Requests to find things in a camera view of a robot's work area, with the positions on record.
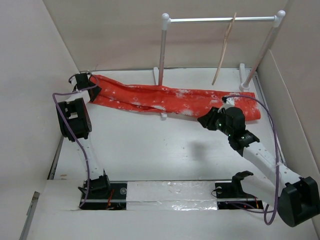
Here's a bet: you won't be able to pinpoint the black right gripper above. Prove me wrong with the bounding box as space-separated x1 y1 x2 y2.
196 106 233 137

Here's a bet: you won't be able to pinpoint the orange white tie-dye trousers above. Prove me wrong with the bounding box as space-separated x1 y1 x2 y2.
88 73 261 122

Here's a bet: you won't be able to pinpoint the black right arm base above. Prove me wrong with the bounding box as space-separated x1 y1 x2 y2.
210 170 264 212

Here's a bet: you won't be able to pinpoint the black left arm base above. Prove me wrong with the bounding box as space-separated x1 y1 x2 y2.
80 181 128 211

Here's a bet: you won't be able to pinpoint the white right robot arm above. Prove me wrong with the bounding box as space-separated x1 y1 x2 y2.
197 107 320 227

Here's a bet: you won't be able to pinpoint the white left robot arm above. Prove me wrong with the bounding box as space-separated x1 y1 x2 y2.
52 72 112 199

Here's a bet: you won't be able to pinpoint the beige plastic hanger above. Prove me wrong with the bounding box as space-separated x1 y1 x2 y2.
211 12 237 86

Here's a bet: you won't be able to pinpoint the white clothes rack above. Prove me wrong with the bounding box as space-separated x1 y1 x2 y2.
152 10 286 121

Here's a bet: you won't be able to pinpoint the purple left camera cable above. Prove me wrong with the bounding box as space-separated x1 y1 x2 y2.
51 72 100 209

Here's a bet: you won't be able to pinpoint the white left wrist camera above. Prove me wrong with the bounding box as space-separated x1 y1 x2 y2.
68 75 77 92

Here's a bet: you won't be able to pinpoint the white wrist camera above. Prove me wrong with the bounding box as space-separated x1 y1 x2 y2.
219 96 235 112
68 75 77 92

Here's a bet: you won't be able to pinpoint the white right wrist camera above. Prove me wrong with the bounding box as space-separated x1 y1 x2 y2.
219 96 235 112

